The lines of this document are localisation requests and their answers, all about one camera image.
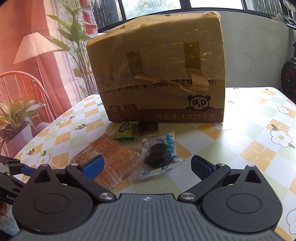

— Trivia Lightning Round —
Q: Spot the black framed window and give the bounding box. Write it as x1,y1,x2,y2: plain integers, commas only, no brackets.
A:
91,0,288,33

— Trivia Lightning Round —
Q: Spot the black exercise bike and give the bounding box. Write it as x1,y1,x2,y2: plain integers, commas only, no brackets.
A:
276,9,296,98

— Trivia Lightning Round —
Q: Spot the printed room scene curtain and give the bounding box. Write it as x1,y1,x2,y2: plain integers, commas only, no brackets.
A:
0,0,100,160

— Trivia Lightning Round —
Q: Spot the small green snack packet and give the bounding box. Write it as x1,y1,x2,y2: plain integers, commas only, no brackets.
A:
113,121,140,142

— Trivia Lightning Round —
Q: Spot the checkered floral tablecloth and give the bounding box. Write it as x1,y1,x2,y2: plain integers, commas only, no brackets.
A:
14,87,296,234

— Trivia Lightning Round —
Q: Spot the taped cardboard box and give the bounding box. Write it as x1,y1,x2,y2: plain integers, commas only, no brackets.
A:
86,10,226,123

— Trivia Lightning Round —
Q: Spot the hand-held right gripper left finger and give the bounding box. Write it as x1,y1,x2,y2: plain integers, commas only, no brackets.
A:
30,155,117,204

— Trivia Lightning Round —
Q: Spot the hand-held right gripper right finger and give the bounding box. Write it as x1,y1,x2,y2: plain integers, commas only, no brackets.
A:
178,155,270,204

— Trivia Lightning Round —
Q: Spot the orange printed clear snack packet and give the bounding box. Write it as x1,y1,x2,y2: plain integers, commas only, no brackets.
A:
70,133,141,191

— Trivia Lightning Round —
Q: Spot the small brown snack packet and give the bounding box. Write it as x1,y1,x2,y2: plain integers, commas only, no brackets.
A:
138,122,160,137

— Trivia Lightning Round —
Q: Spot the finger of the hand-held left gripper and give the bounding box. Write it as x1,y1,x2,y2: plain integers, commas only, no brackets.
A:
0,156,36,176

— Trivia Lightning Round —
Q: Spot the clear blue dark cookie packet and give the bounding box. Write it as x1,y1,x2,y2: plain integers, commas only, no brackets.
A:
138,131,187,181

